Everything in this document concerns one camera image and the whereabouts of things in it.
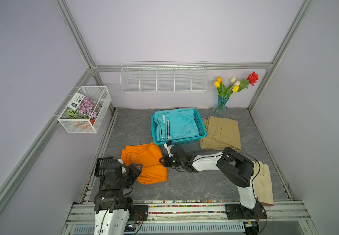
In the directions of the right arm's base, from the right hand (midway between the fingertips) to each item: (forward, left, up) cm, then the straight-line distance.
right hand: (158, 159), depth 89 cm
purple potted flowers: (+16, +34, +30) cm, 48 cm away
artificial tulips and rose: (+45, -48, +16) cm, 67 cm away
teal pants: (+25, -9, +4) cm, 27 cm away
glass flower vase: (+38, -44, +5) cm, 58 cm away
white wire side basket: (+9, +42, +26) cm, 50 cm away
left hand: (-9, +7, +10) cm, 15 cm away
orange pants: (+4, +6, -1) cm, 7 cm away
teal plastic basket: (+12, -17, +3) cm, 22 cm away
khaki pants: (+20, -44, -2) cm, 49 cm away
